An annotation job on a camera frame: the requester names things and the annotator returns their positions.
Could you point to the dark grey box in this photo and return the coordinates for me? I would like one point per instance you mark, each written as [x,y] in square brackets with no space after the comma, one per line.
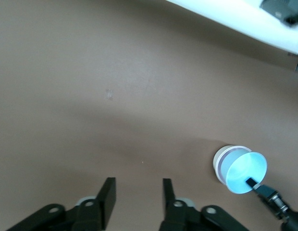
[278,8]

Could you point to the light blue bowl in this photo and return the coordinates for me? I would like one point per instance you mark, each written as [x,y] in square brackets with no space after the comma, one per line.
[245,168]

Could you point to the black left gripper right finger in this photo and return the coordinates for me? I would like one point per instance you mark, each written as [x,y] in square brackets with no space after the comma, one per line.
[182,219]

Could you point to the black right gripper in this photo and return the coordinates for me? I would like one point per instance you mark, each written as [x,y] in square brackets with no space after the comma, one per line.
[293,220]

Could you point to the white bowl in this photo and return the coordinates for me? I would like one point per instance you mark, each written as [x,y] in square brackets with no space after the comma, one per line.
[215,161]

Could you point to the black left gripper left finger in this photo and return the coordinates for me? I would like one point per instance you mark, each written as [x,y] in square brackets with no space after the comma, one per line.
[91,216]

